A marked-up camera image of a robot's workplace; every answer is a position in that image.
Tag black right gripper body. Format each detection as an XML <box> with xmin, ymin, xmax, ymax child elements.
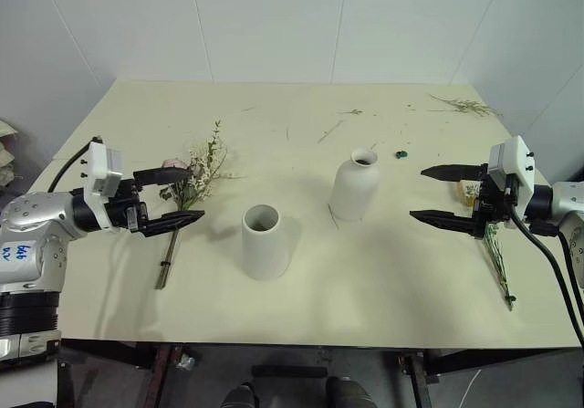
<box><xmin>472</xmin><ymin>170</ymin><xmax>517</xmax><ymax>240</ymax></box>

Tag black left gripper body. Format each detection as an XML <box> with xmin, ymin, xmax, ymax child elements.
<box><xmin>105</xmin><ymin>177</ymin><xmax>150</xmax><ymax>236</ymax></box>

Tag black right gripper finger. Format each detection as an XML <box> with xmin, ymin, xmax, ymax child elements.
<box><xmin>420</xmin><ymin>163</ymin><xmax>488</xmax><ymax>183</ymax></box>
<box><xmin>409</xmin><ymin>210</ymin><xmax>485</xmax><ymax>240</ymax></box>

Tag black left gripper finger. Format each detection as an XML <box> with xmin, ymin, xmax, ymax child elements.
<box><xmin>139</xmin><ymin>210</ymin><xmax>205</xmax><ymax>238</ymax></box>
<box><xmin>132</xmin><ymin>166</ymin><xmax>191</xmax><ymax>188</ymax></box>

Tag white bottle-shaped vase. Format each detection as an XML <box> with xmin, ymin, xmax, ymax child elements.
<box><xmin>328</xmin><ymin>147</ymin><xmax>381</xmax><ymax>223</ymax></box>

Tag white cylindrical vase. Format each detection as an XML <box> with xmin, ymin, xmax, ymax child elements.
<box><xmin>240</xmin><ymin>204</ymin><xmax>292</xmax><ymax>282</ymax></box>

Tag white and pink flower bouquet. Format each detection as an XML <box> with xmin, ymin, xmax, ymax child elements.
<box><xmin>154</xmin><ymin>119</ymin><xmax>245</xmax><ymax>290</ymax></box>

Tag yellow flower green stem bouquet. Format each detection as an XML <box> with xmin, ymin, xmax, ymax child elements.
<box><xmin>453</xmin><ymin>178</ymin><xmax>517</xmax><ymax>312</ymax></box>

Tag dried branching twig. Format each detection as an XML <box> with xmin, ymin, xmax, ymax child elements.
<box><xmin>427</xmin><ymin>92</ymin><xmax>503</xmax><ymax>120</ymax></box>

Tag stacked brown cardboard trays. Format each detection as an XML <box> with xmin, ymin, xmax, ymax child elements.
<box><xmin>0</xmin><ymin>118</ymin><xmax>22</xmax><ymax>188</ymax></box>

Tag long pale stem piece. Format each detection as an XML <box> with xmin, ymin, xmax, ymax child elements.
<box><xmin>317</xmin><ymin>119</ymin><xmax>345</xmax><ymax>144</ymax></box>

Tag dark rounded shoe shape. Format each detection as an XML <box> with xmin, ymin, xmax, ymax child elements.
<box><xmin>325</xmin><ymin>375</ymin><xmax>381</xmax><ymax>408</ymax></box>
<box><xmin>222</xmin><ymin>382</ymin><xmax>259</xmax><ymax>408</ymax></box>

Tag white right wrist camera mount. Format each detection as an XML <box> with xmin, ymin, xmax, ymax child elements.
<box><xmin>487</xmin><ymin>135</ymin><xmax>536</xmax><ymax>208</ymax></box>

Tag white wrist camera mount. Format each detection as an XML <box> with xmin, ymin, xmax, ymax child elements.
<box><xmin>487</xmin><ymin>135</ymin><xmax>536</xmax><ymax>208</ymax></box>
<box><xmin>83</xmin><ymin>139</ymin><xmax>124</xmax><ymax>208</ymax></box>

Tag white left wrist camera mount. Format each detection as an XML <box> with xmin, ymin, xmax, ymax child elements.
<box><xmin>83</xmin><ymin>139</ymin><xmax>124</xmax><ymax>208</ymax></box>

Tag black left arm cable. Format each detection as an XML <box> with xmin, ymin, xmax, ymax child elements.
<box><xmin>47</xmin><ymin>139</ymin><xmax>95</xmax><ymax>194</ymax></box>

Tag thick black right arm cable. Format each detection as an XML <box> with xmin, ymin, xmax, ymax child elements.
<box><xmin>508</xmin><ymin>206</ymin><xmax>584</xmax><ymax>343</ymax></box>

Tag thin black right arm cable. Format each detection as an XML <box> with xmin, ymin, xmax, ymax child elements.
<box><xmin>556</xmin><ymin>230</ymin><xmax>584</xmax><ymax>302</ymax></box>

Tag thin white cord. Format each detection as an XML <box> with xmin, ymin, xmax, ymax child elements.
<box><xmin>460</xmin><ymin>368</ymin><xmax>485</xmax><ymax>408</ymax></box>

